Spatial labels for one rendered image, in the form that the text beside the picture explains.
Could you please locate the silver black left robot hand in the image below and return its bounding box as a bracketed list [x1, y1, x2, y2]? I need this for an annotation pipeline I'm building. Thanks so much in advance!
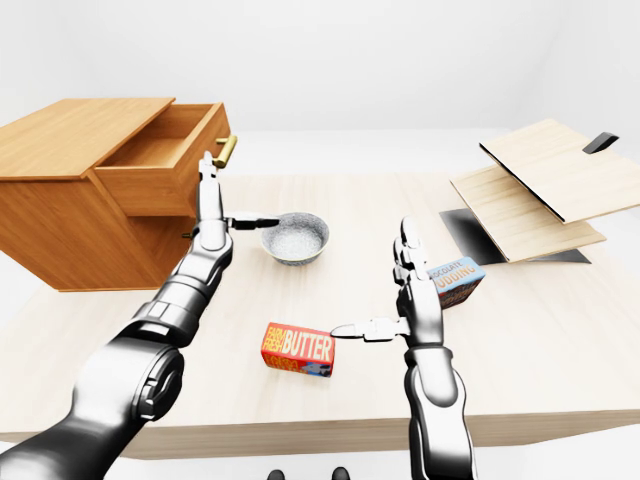
[189, 151, 282, 254]

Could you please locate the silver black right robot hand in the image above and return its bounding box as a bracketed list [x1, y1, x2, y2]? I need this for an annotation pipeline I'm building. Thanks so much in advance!
[329, 215, 447, 352]

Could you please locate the closed wooden drawer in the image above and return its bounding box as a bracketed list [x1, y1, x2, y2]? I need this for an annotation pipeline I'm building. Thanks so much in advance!
[125, 215, 200, 290]

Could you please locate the open wooden drawer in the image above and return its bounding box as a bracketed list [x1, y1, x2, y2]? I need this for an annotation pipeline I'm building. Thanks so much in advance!
[93, 102, 232, 219]

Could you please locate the wooden cabinet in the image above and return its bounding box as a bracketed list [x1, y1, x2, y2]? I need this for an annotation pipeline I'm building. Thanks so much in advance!
[0, 97, 232, 293]

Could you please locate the blue chocolate pudding box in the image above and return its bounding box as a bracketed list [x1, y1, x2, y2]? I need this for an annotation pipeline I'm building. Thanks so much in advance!
[427, 255, 487, 312]

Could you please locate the grey patterned bowl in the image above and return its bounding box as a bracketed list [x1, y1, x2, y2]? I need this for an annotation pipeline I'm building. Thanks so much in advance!
[260, 211, 331, 267]

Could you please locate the red butter box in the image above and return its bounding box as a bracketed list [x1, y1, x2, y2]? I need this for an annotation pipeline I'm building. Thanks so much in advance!
[260, 321, 337, 379]

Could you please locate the pale wooden board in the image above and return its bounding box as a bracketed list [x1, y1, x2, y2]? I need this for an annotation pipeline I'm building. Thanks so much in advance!
[478, 118, 640, 225]
[448, 164, 608, 265]

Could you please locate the small black angled piece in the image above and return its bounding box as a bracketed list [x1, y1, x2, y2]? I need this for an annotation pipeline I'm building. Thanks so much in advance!
[582, 131, 621, 156]

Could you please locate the brass bar drawer handle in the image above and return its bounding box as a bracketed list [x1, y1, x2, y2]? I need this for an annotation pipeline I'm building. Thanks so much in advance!
[213, 134, 239, 169]

